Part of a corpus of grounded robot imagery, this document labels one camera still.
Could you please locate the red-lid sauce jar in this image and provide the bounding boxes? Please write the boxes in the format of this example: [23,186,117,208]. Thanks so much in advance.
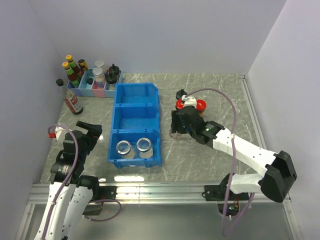
[175,99,185,111]
[196,99,207,117]

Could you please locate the small silver-lid glass jar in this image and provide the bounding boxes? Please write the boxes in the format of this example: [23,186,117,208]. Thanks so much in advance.
[116,140,136,160]

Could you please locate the large silver-lid glass jar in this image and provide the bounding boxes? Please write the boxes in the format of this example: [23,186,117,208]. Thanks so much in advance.
[136,137,153,159]

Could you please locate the black knob-lid glass jar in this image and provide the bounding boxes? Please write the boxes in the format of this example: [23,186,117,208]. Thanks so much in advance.
[169,128,187,139]

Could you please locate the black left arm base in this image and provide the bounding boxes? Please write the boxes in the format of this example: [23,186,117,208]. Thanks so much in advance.
[83,185,117,216]

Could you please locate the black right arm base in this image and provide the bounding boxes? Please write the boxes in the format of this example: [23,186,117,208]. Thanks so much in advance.
[201,185,250,218]

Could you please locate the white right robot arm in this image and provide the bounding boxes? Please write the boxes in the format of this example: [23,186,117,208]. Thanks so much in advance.
[171,106,297,203]

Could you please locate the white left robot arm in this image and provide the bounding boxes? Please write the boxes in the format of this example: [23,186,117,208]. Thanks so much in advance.
[35,121,103,240]

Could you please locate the clear bottle red label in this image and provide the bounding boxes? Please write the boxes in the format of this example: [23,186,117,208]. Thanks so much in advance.
[56,78,83,115]

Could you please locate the blue three-compartment plastic bin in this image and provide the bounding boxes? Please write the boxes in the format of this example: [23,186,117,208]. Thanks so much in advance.
[107,83,162,169]

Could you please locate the pastel compartment organizer tray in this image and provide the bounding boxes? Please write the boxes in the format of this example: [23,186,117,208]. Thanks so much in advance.
[67,68,115,98]

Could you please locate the small black item in tray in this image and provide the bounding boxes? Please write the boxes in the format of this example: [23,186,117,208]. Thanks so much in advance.
[86,78,94,85]

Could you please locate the silver-lid jar front tray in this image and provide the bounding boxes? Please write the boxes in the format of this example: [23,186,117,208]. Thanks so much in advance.
[92,67,106,88]

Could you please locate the silver-lid jar tray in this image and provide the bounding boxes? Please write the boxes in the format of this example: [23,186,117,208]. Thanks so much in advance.
[92,67,106,88]
[94,59,108,75]

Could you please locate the black knob jar front tray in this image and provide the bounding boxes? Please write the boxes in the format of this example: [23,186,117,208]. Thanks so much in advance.
[106,72,118,91]

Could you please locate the black knob jar tray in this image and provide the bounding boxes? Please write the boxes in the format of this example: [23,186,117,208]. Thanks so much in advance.
[108,63,120,76]
[106,72,118,91]

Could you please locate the green-neck sauce bottle front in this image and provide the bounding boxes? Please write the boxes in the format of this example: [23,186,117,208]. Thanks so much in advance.
[62,61,80,88]

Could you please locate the green-neck sauce bottle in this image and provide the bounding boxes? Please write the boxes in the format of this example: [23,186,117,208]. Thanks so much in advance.
[62,61,80,88]
[65,54,83,80]

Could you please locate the black knob jar back tray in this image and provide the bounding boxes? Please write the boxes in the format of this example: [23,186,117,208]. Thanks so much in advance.
[108,63,120,76]

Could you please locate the silver-lid jar back tray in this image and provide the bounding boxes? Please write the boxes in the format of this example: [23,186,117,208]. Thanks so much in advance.
[94,59,108,75]

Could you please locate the green-neck sauce bottle back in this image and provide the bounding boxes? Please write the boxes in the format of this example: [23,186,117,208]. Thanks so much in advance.
[65,54,83,80]

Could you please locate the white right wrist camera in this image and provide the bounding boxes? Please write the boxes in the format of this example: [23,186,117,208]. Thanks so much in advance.
[181,95,197,108]

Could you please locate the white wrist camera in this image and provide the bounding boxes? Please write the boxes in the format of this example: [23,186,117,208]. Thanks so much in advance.
[48,126,68,143]
[181,95,197,108]

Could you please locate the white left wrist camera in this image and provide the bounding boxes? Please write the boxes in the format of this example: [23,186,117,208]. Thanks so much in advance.
[48,126,68,143]

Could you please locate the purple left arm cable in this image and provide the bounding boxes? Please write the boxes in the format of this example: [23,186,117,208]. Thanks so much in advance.
[41,124,123,240]

